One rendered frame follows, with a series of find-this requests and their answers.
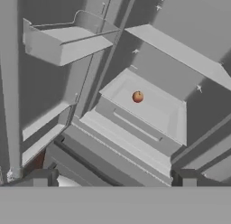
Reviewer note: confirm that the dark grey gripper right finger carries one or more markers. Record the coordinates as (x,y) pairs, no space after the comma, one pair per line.
(185,178)

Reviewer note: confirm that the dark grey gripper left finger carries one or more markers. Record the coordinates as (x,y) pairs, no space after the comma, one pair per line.
(45,178)

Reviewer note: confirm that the grey fridge door bin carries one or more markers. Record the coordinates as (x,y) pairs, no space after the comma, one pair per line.
(42,134)
(60,44)

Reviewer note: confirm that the grey fridge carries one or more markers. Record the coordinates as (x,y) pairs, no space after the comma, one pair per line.
(129,149)

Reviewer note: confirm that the grey fridge drawer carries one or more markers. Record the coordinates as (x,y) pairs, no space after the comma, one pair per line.
(150,113)

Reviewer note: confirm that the grey fridge door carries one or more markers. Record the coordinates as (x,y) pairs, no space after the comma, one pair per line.
(45,89)

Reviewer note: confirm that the grey fridge shelf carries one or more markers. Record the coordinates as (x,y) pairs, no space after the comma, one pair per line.
(180,50)

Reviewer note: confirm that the red orange round fruit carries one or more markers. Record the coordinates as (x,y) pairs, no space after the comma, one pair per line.
(137,97)

